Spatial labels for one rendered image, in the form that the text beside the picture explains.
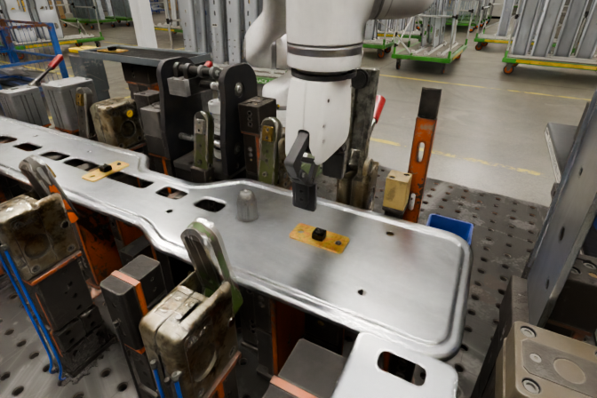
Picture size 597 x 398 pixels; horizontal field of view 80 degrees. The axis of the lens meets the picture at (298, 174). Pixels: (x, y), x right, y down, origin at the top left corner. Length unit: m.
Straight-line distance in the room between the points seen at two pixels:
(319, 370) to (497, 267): 0.72
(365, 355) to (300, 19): 0.34
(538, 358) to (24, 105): 1.31
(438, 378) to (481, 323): 0.50
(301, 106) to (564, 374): 0.33
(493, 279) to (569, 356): 0.63
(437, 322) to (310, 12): 0.35
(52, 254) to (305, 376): 0.45
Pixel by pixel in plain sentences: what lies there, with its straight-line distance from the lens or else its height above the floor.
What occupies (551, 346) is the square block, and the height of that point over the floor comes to 1.06.
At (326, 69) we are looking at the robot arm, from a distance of 0.39.
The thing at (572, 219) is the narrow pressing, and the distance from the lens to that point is 0.42.
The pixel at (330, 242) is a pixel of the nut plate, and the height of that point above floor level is 1.00.
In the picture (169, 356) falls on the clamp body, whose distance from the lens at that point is 0.39.
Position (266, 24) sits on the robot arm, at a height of 1.24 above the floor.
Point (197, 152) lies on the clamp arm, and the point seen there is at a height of 1.02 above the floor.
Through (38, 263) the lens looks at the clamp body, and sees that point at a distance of 0.69.
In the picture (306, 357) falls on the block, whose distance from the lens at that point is 0.42.
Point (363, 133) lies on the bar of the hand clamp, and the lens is 0.58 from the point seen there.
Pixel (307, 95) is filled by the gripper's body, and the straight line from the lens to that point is 0.39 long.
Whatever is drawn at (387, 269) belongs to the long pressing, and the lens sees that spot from 0.50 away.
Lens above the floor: 1.33
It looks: 28 degrees down
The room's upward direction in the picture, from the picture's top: straight up
